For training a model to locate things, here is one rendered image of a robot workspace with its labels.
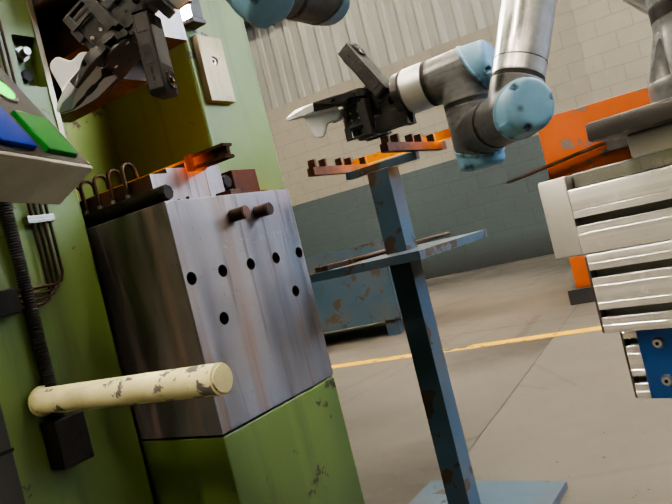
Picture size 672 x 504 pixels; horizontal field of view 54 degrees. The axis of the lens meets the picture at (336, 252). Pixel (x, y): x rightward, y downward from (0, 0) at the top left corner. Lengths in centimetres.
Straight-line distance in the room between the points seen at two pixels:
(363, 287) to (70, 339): 386
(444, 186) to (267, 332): 780
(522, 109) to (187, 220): 66
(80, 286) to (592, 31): 795
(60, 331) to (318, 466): 60
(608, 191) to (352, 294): 438
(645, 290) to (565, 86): 805
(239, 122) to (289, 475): 91
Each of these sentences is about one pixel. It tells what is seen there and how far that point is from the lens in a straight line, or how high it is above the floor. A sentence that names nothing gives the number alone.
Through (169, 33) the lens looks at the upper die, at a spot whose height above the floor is 128.
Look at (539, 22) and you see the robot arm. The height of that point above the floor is 99.
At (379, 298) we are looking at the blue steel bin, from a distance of 501.
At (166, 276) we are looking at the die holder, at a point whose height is 78.
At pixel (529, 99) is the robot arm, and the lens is 93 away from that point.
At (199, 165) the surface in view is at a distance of 140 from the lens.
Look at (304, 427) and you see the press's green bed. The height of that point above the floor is 40.
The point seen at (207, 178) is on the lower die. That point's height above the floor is 96.
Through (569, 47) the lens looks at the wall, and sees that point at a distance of 884.
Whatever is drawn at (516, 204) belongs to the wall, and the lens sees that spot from 886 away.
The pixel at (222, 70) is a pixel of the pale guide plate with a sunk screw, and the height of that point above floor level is 127.
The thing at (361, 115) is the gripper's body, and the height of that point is 96.
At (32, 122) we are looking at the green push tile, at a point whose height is 102.
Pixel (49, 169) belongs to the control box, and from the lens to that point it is 98.
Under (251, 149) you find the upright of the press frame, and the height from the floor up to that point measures 106.
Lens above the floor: 76
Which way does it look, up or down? 1 degrees down
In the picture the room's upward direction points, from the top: 14 degrees counter-clockwise
